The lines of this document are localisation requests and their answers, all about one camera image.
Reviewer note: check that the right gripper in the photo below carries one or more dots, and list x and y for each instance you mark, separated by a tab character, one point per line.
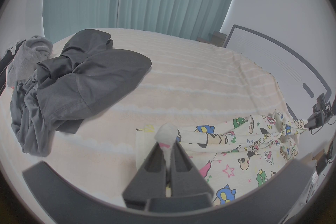
314	120

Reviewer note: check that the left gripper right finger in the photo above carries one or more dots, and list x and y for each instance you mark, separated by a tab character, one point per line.
187	178

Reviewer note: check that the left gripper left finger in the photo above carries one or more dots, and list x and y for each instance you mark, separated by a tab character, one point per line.
147	178

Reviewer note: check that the white printed pyjama top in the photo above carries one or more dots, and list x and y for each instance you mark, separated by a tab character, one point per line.
236	165

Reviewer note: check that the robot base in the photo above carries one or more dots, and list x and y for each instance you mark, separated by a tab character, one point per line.
324	178

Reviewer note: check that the bed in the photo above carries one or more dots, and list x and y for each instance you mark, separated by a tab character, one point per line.
196	81

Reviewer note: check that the black garment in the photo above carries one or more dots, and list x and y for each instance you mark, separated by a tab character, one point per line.
99	78

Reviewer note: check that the wooden bedside table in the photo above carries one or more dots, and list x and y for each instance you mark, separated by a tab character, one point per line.
214	38

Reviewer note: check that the dark grey garment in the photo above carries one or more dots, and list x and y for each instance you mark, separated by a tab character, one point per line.
28	123

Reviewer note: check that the light grey garment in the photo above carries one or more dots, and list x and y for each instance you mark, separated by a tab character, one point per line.
26	60

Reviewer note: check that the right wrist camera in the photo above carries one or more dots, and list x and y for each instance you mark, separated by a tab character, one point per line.
324	104

